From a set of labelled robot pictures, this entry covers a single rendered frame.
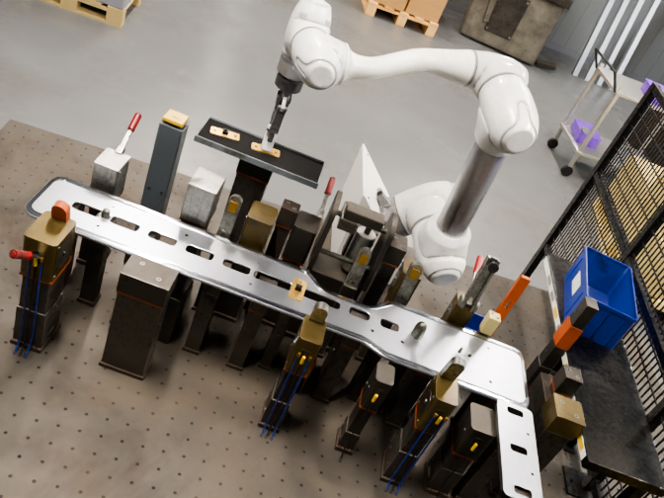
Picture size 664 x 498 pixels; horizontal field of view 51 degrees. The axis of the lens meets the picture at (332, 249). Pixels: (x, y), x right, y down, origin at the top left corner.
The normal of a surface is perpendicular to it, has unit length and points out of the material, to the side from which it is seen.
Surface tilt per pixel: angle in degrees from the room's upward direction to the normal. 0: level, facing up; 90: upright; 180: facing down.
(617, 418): 0
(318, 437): 0
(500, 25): 90
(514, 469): 0
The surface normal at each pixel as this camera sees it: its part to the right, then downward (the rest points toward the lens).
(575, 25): -0.04, 0.59
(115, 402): 0.34, -0.75
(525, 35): -0.23, 0.52
